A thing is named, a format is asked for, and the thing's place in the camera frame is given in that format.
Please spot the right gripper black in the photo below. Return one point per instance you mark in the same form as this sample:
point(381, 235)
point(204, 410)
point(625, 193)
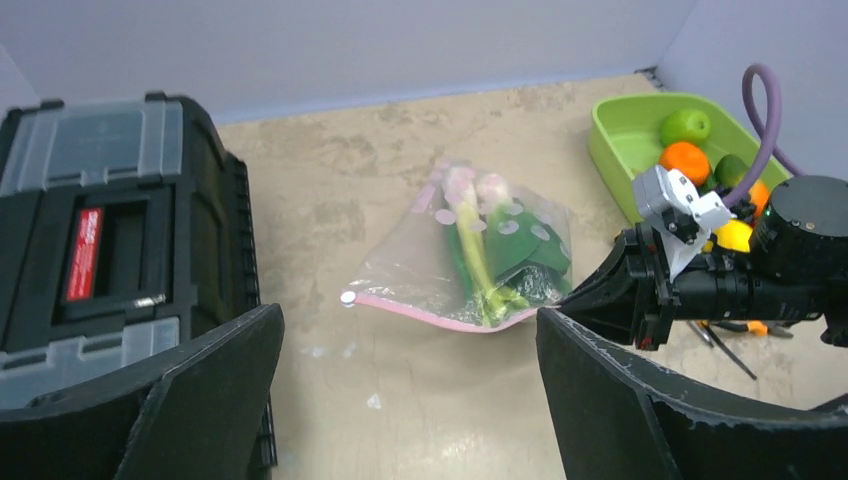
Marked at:
point(631, 297)

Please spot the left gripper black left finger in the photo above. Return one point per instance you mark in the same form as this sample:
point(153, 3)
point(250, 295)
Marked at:
point(199, 410)

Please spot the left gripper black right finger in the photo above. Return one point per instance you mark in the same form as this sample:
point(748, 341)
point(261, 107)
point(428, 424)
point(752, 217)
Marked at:
point(618, 415)

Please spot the green toy bok choy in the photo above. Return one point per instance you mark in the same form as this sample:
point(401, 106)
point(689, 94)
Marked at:
point(526, 254)

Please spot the clear zip top bag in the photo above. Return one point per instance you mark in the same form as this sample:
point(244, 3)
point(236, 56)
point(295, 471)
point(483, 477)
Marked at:
point(410, 272)

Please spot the toy leek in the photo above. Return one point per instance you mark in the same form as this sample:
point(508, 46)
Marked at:
point(494, 302)

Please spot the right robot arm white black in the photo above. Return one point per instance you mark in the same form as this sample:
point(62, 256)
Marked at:
point(795, 270)

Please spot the orange toy fruit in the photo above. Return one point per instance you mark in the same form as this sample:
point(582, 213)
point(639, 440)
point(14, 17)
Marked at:
point(688, 159)

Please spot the green plastic basket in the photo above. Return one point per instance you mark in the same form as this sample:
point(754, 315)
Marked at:
point(624, 138)

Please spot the toy cucumber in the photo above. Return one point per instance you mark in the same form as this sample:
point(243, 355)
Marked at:
point(730, 171)

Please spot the green toy apple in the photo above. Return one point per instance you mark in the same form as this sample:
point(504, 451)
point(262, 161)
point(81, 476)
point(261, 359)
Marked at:
point(685, 125)

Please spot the black plastic toolbox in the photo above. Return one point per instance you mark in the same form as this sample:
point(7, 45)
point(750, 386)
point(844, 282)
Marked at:
point(126, 230)

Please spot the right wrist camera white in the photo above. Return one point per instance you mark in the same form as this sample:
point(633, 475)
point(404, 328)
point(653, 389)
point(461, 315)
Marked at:
point(670, 203)

